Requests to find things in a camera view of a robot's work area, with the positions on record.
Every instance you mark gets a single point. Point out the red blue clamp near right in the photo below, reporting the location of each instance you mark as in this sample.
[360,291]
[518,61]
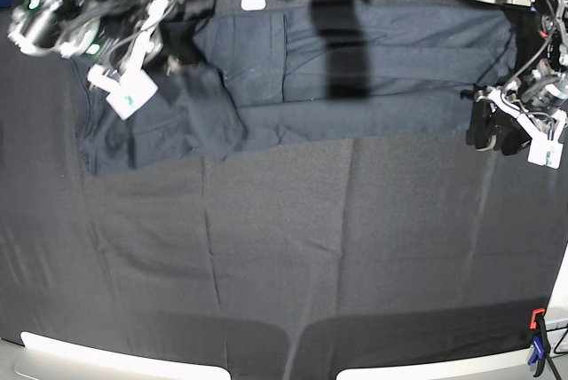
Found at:
[541,348]

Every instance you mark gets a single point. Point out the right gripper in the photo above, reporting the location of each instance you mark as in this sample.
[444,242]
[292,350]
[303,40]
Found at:
[177,35]

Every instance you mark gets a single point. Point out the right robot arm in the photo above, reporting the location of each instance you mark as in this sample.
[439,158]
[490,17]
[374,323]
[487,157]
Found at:
[40,27]

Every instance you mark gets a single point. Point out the black table cloth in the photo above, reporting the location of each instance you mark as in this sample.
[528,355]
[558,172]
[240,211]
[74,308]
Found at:
[296,261]

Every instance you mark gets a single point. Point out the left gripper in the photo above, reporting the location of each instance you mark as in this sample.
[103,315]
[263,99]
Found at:
[527,117]

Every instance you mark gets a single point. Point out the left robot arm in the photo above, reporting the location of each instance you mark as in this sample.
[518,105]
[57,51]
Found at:
[552,27]

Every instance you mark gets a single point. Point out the dark grey t-shirt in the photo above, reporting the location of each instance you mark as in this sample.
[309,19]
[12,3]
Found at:
[331,70]

